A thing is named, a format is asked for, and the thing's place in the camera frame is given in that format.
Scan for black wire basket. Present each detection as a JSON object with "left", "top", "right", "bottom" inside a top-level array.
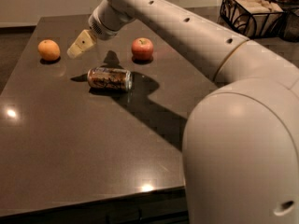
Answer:
[{"left": 219, "top": 0, "right": 286, "bottom": 40}]

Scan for white napkins in basket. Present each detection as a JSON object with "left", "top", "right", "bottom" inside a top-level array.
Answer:
[{"left": 228, "top": 0, "right": 284, "bottom": 37}]

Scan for red apple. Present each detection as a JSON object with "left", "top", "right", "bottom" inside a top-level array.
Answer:
[{"left": 131, "top": 37, "right": 153, "bottom": 61}]

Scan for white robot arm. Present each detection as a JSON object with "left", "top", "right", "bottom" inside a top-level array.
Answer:
[{"left": 67, "top": 0, "right": 299, "bottom": 224}]

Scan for orange soda can lying down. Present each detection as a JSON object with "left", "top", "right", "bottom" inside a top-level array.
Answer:
[{"left": 87, "top": 67, "right": 133, "bottom": 91}]

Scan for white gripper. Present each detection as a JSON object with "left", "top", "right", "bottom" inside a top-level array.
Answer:
[{"left": 67, "top": 0, "right": 135, "bottom": 59}]

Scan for dark cabinet drawers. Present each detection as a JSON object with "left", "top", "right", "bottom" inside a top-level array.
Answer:
[{"left": 0, "top": 188, "right": 189, "bottom": 224}]

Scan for orange fruit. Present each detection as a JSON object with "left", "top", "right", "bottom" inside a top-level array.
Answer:
[{"left": 37, "top": 39, "right": 61, "bottom": 62}]

